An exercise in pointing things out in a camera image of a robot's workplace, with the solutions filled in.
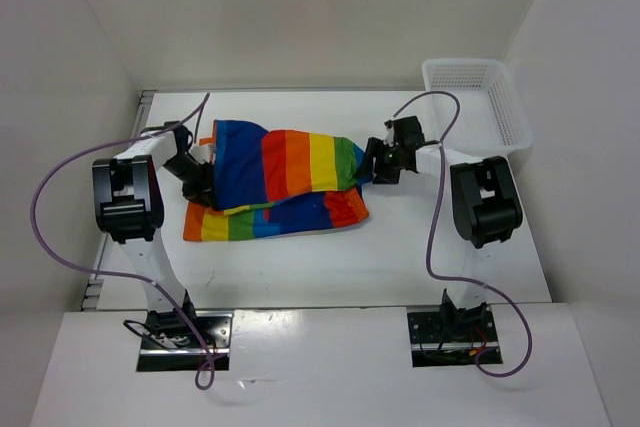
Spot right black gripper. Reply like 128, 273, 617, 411
355, 136, 405, 184

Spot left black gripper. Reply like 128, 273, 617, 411
161, 155, 219, 212

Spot rainbow striped shorts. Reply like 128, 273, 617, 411
183, 120, 372, 242

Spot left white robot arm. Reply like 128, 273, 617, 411
92, 122, 216, 347

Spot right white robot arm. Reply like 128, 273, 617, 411
357, 116, 523, 340

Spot white plastic basket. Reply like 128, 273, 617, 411
422, 58, 532, 157

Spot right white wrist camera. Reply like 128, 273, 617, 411
384, 119, 396, 147

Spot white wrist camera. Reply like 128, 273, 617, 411
190, 144, 216, 163
384, 119, 396, 147

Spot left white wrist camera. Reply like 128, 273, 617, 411
190, 144, 216, 163

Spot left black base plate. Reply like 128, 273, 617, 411
123, 311, 233, 373

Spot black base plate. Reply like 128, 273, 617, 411
406, 307, 503, 368
123, 311, 233, 373

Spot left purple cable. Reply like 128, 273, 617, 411
29, 91, 224, 391

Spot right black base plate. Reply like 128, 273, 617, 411
406, 307, 503, 368

